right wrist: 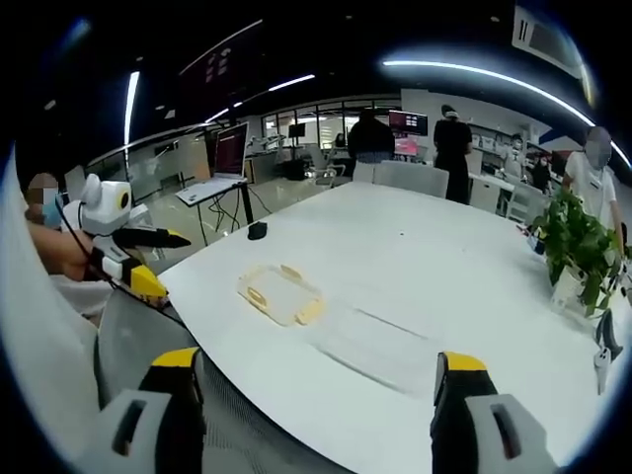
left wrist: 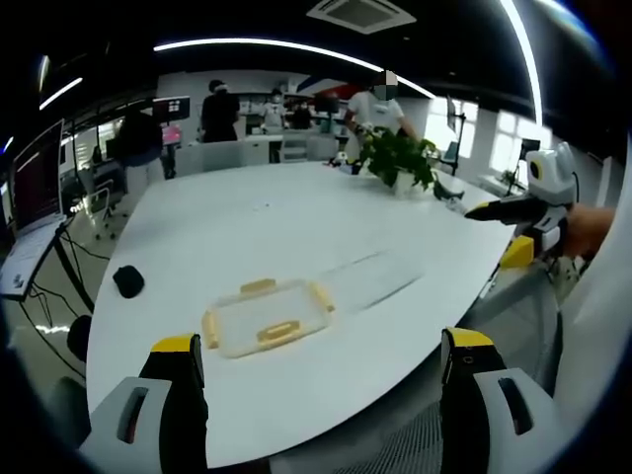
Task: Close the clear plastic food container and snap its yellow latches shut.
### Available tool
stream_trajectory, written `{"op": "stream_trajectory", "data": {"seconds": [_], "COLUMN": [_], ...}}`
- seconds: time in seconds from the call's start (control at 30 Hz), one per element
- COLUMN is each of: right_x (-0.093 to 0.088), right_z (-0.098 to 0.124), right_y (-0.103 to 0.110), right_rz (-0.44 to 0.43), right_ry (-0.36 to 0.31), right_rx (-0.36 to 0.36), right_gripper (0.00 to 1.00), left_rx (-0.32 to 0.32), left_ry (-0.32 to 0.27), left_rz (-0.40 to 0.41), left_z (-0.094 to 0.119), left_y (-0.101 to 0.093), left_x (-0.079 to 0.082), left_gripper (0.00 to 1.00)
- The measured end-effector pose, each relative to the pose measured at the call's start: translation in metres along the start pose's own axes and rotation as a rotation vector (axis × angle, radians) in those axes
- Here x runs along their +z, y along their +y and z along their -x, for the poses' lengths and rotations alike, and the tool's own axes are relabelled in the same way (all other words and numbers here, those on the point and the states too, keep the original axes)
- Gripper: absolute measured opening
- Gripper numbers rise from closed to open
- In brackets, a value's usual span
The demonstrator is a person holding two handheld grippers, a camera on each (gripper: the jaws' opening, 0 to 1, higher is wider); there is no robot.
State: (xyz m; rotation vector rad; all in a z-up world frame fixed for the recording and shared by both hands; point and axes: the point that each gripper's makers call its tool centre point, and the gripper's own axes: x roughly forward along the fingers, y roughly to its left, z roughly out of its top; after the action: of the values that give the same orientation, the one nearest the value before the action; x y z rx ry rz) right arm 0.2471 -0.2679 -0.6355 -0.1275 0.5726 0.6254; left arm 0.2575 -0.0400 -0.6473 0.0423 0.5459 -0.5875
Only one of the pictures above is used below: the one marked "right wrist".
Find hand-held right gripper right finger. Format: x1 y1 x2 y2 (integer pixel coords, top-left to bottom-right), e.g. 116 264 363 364
429 351 565 474

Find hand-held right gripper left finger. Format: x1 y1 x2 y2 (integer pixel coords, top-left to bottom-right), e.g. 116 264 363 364
96 346 207 474

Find person's blue face mask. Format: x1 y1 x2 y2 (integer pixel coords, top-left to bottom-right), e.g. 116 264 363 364
40 201 64 230

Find grey mesh chair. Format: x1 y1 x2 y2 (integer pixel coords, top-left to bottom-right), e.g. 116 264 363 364
92 289 356 474

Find black laptop stand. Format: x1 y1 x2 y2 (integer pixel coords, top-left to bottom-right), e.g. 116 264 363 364
196 181 257 248

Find person's white shirt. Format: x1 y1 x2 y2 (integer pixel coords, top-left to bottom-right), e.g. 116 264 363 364
0 147 119 435

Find white and dark tool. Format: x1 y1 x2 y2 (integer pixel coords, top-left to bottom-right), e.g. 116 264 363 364
593 310 624 396

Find open laptop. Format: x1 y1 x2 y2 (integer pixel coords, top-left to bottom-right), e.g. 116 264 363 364
175 121 250 206

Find white plant pot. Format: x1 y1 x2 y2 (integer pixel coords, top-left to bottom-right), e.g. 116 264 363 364
549 269 602 313

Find clear container lid yellow clips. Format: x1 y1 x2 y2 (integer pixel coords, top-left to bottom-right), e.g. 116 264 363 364
236 263 328 328

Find clear plastic container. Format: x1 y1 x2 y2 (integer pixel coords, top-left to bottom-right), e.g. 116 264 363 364
313 304 432 397

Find grey office chair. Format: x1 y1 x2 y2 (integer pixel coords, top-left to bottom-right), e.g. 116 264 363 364
313 164 348 189

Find green potted plant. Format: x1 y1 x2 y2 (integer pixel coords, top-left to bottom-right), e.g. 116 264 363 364
530 189 629 320

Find white chair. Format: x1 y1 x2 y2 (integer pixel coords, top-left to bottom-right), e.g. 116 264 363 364
352 161 379 184
373 160 451 199

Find pink lit screen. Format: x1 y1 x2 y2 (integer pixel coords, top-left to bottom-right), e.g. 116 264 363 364
393 137 422 159

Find long ceiling light strip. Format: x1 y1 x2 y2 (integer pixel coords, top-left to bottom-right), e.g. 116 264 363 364
381 58 596 127

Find ceiling air vent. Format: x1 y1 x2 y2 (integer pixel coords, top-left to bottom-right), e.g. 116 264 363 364
511 3 596 83

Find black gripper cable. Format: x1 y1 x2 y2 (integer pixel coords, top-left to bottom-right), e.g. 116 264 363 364
52 196 192 331

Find wall monitor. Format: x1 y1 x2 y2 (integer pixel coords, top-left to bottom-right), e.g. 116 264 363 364
388 110 429 138

